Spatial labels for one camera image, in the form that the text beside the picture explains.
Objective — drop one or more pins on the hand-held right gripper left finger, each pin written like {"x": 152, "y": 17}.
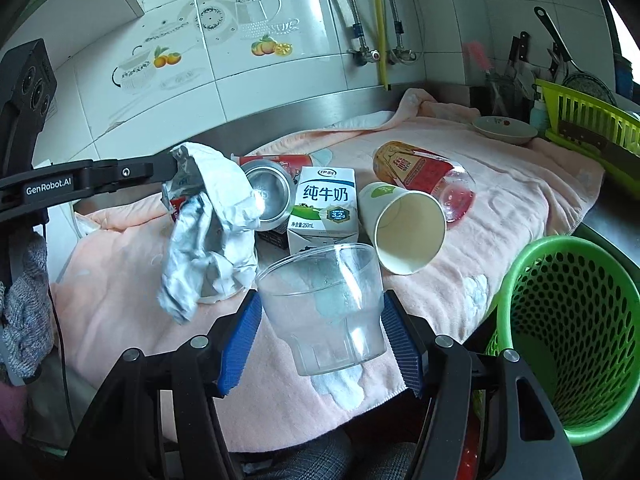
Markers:
{"x": 240, "y": 345}

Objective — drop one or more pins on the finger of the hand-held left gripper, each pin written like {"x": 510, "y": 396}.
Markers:
{"x": 135, "y": 171}

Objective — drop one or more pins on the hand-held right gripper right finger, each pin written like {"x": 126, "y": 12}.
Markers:
{"x": 405, "y": 345}

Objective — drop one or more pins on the clear plastic cup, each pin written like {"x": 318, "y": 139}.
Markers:
{"x": 320, "y": 310}

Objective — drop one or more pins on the silver wrapper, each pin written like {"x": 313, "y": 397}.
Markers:
{"x": 225, "y": 185}

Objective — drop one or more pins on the white paper cup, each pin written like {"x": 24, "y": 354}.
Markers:
{"x": 410, "y": 235}

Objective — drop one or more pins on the red soda can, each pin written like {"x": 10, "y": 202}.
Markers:
{"x": 270, "y": 195}

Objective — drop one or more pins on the white milk carton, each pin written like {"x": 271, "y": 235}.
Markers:
{"x": 325, "y": 200}

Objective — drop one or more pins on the red plastic cup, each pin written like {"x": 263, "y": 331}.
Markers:
{"x": 415, "y": 165}

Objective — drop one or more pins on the green plastic basket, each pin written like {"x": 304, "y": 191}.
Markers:
{"x": 600, "y": 430}

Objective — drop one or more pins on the person's left hand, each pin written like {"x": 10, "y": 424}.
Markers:
{"x": 25, "y": 310}

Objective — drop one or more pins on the person's grey trousers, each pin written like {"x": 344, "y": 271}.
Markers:
{"x": 325, "y": 460}

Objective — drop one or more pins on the pink towel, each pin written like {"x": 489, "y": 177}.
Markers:
{"x": 500, "y": 200}

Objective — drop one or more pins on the white ceramic bowl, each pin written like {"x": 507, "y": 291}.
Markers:
{"x": 500, "y": 132}

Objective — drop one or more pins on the metal water valve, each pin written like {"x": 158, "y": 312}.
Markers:
{"x": 362, "y": 52}
{"x": 402, "y": 52}

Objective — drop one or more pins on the small light blue bottle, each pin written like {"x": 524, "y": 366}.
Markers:
{"x": 539, "y": 115}

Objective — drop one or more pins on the dark utensil holder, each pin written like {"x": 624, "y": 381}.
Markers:
{"x": 500, "y": 95}

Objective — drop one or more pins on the kitchen cleaver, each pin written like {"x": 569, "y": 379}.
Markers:
{"x": 585, "y": 135}

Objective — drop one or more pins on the pink brush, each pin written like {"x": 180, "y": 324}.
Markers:
{"x": 477, "y": 55}

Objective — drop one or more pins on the yellow-green dish rack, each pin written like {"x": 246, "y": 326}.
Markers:
{"x": 590, "y": 105}

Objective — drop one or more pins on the blue container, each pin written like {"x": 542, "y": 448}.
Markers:
{"x": 624, "y": 72}

